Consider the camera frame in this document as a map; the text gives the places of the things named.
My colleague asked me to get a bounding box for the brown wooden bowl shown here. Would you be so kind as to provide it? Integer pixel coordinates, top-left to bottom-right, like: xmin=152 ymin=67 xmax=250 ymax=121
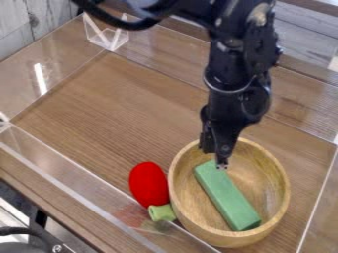
xmin=168 ymin=138 xmax=290 ymax=248

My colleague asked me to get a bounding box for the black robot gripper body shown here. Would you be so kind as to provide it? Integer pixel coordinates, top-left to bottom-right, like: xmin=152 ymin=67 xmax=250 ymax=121
xmin=199 ymin=72 xmax=271 ymax=135

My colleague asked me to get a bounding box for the green rectangular block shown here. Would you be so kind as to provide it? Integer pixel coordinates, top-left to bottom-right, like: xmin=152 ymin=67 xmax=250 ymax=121
xmin=194 ymin=160 xmax=262 ymax=231

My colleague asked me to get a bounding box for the clear acrylic corner bracket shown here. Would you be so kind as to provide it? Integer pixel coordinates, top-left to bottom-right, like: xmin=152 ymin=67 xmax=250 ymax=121
xmin=81 ymin=13 xmax=130 ymax=52

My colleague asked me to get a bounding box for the black stand with cable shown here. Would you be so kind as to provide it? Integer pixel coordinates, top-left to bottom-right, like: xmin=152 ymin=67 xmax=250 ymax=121
xmin=0 ymin=209 xmax=79 ymax=253

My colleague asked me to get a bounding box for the red plush radish toy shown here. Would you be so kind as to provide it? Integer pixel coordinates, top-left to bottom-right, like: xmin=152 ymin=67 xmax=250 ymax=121
xmin=128 ymin=161 xmax=175 ymax=222

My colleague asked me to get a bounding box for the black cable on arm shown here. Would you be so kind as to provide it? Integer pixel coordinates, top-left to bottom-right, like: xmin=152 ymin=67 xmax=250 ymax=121
xmin=242 ymin=75 xmax=275 ymax=124

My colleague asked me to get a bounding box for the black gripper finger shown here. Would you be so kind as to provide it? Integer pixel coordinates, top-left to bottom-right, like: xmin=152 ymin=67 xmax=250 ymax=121
xmin=214 ymin=132 xmax=239 ymax=169
xmin=199 ymin=122 xmax=215 ymax=153

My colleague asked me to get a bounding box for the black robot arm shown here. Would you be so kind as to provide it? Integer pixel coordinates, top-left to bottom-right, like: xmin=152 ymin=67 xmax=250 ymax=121
xmin=71 ymin=0 xmax=282 ymax=168

